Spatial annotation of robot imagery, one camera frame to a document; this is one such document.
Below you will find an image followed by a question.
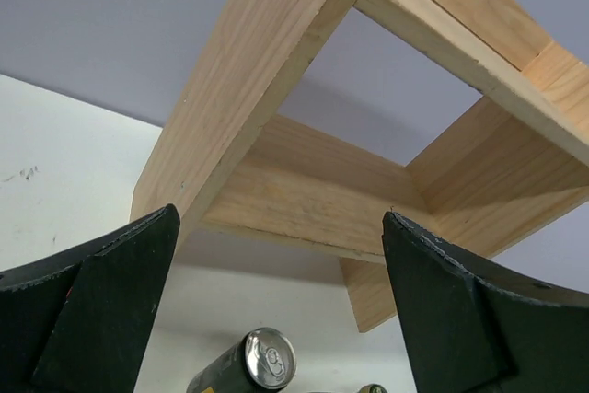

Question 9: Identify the green glass bottle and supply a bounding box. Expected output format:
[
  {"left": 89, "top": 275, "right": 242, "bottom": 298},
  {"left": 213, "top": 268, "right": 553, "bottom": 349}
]
[{"left": 356, "top": 383, "right": 387, "bottom": 393}]

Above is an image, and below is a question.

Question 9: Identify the black beverage can left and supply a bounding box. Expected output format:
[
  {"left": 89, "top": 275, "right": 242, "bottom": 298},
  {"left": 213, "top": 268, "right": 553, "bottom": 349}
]
[{"left": 187, "top": 327, "right": 297, "bottom": 393}]

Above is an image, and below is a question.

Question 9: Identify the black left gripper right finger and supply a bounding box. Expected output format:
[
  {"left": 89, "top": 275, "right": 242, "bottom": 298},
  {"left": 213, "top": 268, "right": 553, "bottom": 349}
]
[{"left": 382, "top": 212, "right": 588, "bottom": 392}]

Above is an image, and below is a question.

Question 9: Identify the wooden two-tier shelf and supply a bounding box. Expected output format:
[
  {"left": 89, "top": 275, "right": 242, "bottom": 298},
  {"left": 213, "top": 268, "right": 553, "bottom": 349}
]
[{"left": 130, "top": 0, "right": 588, "bottom": 332}]

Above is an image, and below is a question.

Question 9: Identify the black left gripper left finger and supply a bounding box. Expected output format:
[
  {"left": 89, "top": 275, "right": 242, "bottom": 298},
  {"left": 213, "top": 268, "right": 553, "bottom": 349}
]
[{"left": 1, "top": 204, "right": 179, "bottom": 392}]

